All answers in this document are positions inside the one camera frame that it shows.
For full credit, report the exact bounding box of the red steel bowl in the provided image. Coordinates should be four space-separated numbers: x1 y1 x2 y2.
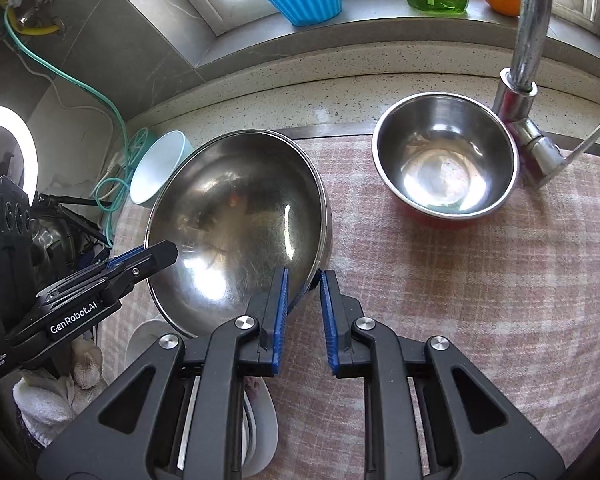
372 92 520 229

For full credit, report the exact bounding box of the white ring light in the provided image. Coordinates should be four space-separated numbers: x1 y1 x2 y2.
0 105 38 205

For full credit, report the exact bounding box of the teal green hose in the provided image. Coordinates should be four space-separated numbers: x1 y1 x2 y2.
2 6 152 248

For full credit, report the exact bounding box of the floral deep plate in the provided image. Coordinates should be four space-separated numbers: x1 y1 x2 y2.
124 316 278 479

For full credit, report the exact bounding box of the chrome kitchen faucet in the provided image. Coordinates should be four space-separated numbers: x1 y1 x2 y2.
493 0 600 188

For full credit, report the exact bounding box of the left white gloved hand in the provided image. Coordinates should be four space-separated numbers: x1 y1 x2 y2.
12 338 107 448

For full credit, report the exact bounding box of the light blue ceramic bowl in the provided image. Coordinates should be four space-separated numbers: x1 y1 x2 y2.
130 130 194 208

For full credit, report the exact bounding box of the large steel mixing bowl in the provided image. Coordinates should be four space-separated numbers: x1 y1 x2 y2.
144 129 332 337

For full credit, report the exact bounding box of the pink checked cloth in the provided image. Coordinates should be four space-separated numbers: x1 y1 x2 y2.
97 134 600 480

